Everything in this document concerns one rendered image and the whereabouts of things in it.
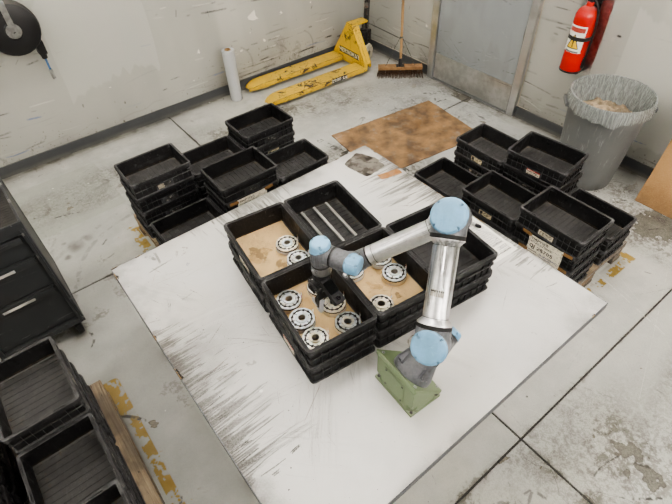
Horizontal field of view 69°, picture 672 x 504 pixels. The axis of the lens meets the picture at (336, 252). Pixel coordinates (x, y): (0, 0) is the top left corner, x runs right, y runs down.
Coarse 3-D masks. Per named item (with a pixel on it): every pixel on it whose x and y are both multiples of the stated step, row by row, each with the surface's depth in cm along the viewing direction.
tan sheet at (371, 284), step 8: (368, 272) 209; (376, 272) 209; (360, 280) 206; (368, 280) 206; (376, 280) 206; (408, 280) 206; (360, 288) 203; (368, 288) 203; (376, 288) 203; (384, 288) 203; (392, 288) 203; (400, 288) 203; (408, 288) 203; (416, 288) 202; (368, 296) 200; (392, 296) 200; (400, 296) 200; (408, 296) 200
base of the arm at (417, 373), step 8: (408, 352) 173; (400, 360) 173; (408, 360) 170; (400, 368) 170; (408, 368) 169; (416, 368) 168; (424, 368) 169; (432, 368) 170; (408, 376) 168; (416, 376) 168; (424, 376) 170; (432, 376) 172; (416, 384) 169; (424, 384) 170
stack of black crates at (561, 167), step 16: (528, 144) 328; (544, 144) 320; (560, 144) 312; (512, 160) 310; (528, 160) 301; (544, 160) 317; (560, 160) 316; (576, 160) 310; (512, 176) 318; (528, 176) 308; (544, 176) 301; (560, 176) 291; (576, 176) 307
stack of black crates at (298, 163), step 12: (300, 144) 347; (312, 144) 341; (276, 156) 339; (288, 156) 346; (300, 156) 349; (312, 156) 347; (324, 156) 334; (288, 168) 339; (300, 168) 339; (312, 168) 328; (288, 180) 320
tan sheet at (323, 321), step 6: (306, 282) 207; (294, 288) 204; (300, 288) 204; (306, 288) 204; (300, 294) 202; (306, 294) 202; (306, 300) 200; (306, 306) 198; (312, 306) 198; (348, 306) 197; (318, 312) 195; (354, 312) 195; (318, 318) 193; (324, 318) 193; (330, 318) 193; (318, 324) 191; (324, 324) 191; (330, 324) 191; (330, 330) 189; (330, 336) 187
